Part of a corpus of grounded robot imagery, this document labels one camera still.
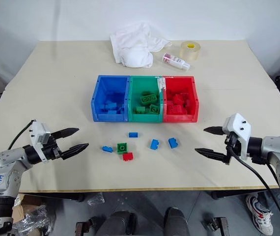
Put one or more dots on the crumpled white cloth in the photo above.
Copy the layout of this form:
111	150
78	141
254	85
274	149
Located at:
135	46

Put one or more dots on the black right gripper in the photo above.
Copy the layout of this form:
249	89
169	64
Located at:
233	145

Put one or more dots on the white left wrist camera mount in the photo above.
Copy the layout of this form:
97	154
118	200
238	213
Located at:
38	132

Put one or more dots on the clear plastic bag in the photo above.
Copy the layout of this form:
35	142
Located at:
34	222

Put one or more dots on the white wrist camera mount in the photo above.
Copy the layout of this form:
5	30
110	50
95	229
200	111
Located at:
238	125
38	132

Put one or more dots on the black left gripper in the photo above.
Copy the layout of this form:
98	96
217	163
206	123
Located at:
53	151

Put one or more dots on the small red toy brick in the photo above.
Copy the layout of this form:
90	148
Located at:
128	156
188	103
178	99

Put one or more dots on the black table caster foot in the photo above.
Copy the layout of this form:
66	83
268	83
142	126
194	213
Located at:
86	226
217	225

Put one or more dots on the small green toy brick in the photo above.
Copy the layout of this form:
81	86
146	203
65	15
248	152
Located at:
140	110

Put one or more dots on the large red toy brick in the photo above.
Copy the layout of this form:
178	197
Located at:
176	109

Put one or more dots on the small white spray bottle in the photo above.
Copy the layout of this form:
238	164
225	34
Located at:
175	61

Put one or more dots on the small blue toy brick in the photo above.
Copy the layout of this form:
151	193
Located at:
155	144
173	143
107	149
133	135
111	105
103	108
120	110

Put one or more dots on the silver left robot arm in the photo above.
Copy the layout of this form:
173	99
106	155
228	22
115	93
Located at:
5	159

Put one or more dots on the blue plastic storage bin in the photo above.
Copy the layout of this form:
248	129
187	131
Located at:
105	118

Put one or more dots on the white red sneaker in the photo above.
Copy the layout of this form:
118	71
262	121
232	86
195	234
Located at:
260	216

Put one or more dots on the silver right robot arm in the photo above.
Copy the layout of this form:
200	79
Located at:
277	148

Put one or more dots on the small crumpled plastic wrap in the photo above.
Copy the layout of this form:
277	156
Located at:
96	198

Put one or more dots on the dark rounded shape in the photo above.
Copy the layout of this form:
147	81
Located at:
116	223
176	221

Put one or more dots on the green plastic storage bin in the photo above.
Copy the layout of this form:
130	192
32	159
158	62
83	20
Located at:
142	118

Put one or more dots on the white tape strip on bins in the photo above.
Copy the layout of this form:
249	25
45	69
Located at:
160	83

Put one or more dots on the brown cardboard box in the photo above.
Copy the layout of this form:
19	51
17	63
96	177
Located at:
28	202

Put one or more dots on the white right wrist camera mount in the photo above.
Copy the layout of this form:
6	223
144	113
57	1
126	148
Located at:
238	125

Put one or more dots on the square green toy brick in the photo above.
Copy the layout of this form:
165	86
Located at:
122	148
154	109

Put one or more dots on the red plastic storage bin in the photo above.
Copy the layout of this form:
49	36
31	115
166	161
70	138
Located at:
179	118

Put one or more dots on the long green toy brick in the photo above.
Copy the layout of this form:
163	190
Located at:
148	97

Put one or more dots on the clear tape roll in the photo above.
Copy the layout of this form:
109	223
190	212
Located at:
190	51

